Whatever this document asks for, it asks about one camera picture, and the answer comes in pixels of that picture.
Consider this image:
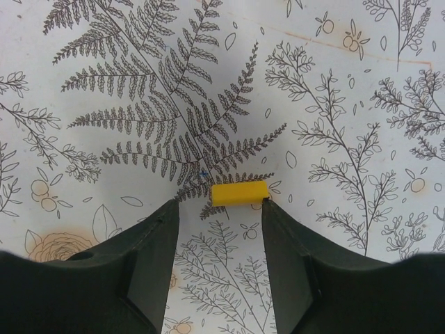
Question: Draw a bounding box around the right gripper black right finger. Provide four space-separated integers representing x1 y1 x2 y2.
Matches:
261 200 444 333

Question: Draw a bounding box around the floral tablecloth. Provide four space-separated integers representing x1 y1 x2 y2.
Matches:
1 1 444 333

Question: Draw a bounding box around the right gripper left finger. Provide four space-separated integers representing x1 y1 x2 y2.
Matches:
1 200 179 333

